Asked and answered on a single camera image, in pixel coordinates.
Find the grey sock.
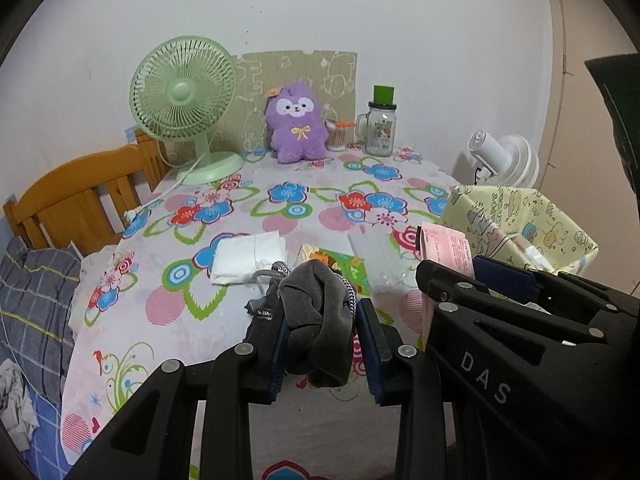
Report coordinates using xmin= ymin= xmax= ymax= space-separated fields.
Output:
xmin=279 ymin=259 xmax=356 ymax=388

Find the clear plastic straw pack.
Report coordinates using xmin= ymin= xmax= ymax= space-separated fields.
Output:
xmin=348 ymin=228 xmax=406 ymax=292

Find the pink paper packet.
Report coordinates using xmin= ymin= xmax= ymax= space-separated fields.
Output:
xmin=418 ymin=221 xmax=476 ymax=351

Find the white cloth pack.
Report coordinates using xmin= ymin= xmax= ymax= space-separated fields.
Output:
xmin=210 ymin=232 xmax=288 ymax=285

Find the crumpled white cloth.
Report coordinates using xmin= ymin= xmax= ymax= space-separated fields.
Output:
xmin=0 ymin=359 xmax=39 ymax=452

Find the yellow cartoon storage box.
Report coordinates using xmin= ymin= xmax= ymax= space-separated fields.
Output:
xmin=440 ymin=185 xmax=599 ymax=275

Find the floral tablecloth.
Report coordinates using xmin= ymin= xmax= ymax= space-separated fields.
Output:
xmin=61 ymin=145 xmax=454 ymax=463

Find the grey plaid pillow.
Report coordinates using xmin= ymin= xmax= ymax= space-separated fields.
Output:
xmin=1 ymin=236 xmax=80 ymax=406

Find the beige door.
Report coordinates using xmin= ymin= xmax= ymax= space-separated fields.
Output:
xmin=539 ymin=0 xmax=639 ymax=295

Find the white floor fan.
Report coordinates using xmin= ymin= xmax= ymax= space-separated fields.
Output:
xmin=451 ymin=130 xmax=540 ymax=188

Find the toothpick jar orange lid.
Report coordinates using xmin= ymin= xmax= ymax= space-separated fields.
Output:
xmin=324 ymin=119 xmax=356 ymax=152

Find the wooden bed headboard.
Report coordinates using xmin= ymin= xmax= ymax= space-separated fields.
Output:
xmin=3 ymin=129 xmax=169 ymax=254

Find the glass mason jar green lid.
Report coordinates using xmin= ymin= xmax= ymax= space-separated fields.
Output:
xmin=355 ymin=86 xmax=397 ymax=157

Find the purple plush toy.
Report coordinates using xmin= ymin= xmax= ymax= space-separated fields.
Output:
xmin=265 ymin=81 xmax=328 ymax=165

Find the green patterned backboard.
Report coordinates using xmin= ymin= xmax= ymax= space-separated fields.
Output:
xmin=214 ymin=49 xmax=359 ymax=154

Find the green desk fan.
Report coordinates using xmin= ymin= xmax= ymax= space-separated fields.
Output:
xmin=129 ymin=36 xmax=243 ymax=185

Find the white fan power cable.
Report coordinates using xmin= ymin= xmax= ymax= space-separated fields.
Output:
xmin=121 ymin=131 xmax=222 ymax=224

